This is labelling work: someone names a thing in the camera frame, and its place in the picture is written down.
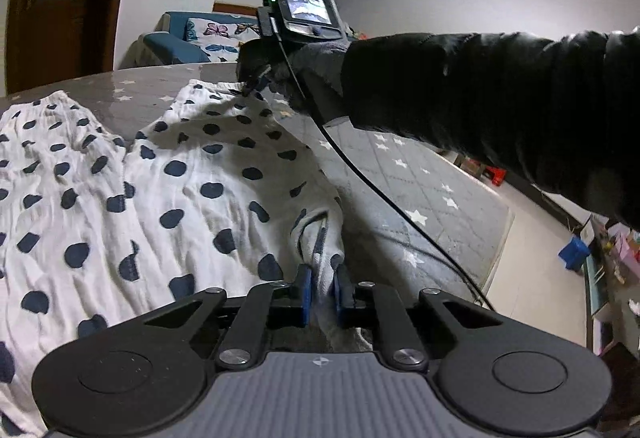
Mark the red plastic item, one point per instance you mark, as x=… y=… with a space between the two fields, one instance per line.
x=497 y=176

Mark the blue corner sofa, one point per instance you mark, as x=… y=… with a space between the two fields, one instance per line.
x=167 y=44

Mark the cluttered low cabinet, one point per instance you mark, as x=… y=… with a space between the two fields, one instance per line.
x=615 y=268

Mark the butterfly print pillow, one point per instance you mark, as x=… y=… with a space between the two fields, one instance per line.
x=247 y=29
x=210 y=32

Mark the person's right hand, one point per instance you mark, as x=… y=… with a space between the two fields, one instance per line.
x=320 y=73

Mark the blue plastic bin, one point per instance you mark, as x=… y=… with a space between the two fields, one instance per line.
x=575 y=254

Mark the person's right forearm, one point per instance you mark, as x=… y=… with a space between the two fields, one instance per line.
x=500 y=108

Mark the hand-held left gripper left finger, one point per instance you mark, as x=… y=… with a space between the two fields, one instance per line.
x=304 y=298

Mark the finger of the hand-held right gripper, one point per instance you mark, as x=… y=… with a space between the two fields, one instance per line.
x=251 y=88

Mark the brown wooden door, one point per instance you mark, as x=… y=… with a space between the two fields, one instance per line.
x=60 y=18

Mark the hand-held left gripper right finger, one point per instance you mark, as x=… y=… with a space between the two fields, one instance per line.
x=342 y=300

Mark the white polka dot pants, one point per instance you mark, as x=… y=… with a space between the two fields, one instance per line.
x=150 y=218

